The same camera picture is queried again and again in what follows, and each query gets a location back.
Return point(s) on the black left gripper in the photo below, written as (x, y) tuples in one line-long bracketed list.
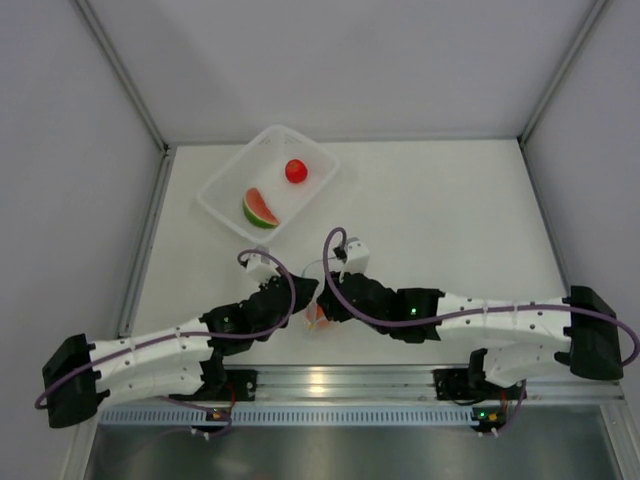
[(305, 288)]

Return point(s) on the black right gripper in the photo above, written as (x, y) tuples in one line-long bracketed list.
[(332, 307)]

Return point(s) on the clear zip top bag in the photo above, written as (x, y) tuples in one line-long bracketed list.
[(314, 270)]

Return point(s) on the fake watermelon slice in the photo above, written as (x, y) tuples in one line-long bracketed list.
[(256, 210)]

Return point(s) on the fake red tomato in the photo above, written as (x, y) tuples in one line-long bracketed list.
[(296, 171)]

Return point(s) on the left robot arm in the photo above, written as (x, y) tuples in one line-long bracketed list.
[(185, 362)]

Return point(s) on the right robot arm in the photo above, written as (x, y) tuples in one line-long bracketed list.
[(509, 342)]

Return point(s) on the white perforated plastic basket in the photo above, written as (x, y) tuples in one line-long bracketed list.
[(261, 164)]

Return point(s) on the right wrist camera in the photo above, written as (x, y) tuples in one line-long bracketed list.
[(354, 256)]

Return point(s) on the aluminium mounting rail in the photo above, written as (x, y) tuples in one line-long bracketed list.
[(404, 384)]

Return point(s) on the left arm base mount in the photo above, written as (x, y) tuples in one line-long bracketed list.
[(224, 386)]

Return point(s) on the white slotted cable duct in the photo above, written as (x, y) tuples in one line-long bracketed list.
[(252, 415)]

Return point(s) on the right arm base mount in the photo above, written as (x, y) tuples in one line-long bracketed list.
[(469, 385)]

